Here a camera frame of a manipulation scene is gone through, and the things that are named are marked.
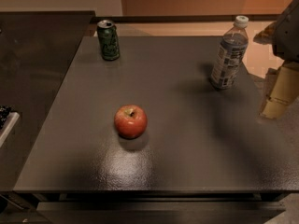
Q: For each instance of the red apple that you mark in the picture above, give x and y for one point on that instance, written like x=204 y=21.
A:
x=130 y=121

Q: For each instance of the dark drawer front under table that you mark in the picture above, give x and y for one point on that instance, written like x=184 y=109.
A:
x=161 y=212

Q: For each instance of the green soda can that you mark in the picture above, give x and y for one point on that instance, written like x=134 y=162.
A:
x=108 y=40

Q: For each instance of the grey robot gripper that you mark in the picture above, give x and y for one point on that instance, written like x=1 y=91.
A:
x=288 y=36

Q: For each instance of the dark side counter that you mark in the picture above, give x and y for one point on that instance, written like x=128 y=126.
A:
x=36 y=49

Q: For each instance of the clear plastic water bottle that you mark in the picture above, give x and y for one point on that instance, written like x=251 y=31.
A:
x=231 y=51

